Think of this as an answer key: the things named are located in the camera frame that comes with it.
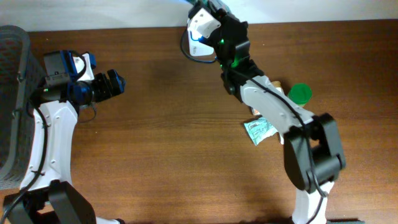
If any green lid plastic jar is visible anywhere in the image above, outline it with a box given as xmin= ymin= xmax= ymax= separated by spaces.
xmin=287 ymin=83 xmax=313 ymax=107

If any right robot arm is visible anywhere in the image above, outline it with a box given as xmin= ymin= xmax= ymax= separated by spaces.
xmin=199 ymin=8 xmax=346 ymax=223

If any light green pouch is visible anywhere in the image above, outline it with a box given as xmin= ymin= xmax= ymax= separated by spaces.
xmin=244 ymin=117 xmax=277 ymax=146

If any dark mesh basket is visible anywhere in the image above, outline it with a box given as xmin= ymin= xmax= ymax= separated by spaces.
xmin=1 ymin=26 xmax=45 ymax=190

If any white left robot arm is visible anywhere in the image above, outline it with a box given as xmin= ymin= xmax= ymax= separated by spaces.
xmin=1 ymin=50 xmax=126 ymax=223

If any green 3M gloves package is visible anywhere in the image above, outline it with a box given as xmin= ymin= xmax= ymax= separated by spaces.
xmin=185 ymin=0 xmax=231 ymax=12

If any white tube gold cap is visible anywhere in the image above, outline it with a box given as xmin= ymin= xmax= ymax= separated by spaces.
xmin=271 ymin=81 xmax=284 ymax=93

